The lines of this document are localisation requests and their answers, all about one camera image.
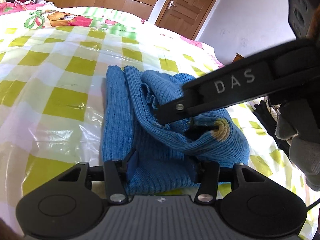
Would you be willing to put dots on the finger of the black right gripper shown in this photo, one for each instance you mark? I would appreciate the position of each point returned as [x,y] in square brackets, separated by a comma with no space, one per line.
[285,73]

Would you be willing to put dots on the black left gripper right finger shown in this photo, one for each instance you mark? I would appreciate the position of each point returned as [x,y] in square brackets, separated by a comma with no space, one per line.
[248,202]

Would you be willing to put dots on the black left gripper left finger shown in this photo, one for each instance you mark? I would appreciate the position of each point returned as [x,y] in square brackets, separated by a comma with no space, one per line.
[74,202]

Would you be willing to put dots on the blue striped knit sweater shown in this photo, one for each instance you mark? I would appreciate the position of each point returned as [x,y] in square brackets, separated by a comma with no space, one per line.
[132,97]

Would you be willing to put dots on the pile of dark clothes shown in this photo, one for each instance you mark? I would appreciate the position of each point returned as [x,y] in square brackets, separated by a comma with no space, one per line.
[269,123]

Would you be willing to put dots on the grey gloved right hand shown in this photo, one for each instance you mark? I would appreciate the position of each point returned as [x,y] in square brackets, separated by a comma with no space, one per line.
[299,121]

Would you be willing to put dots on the wooden side cabinet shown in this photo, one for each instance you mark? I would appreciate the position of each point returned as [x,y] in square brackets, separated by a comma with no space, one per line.
[237,57]

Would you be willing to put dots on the brown wooden door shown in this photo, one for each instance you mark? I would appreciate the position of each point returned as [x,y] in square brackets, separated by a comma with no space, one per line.
[184,17]

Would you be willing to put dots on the green checkered cartoon bed quilt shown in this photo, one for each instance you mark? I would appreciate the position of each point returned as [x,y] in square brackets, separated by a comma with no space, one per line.
[53,67]

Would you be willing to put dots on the pink floral blanket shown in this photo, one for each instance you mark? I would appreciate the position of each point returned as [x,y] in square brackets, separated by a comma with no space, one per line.
[9,8]

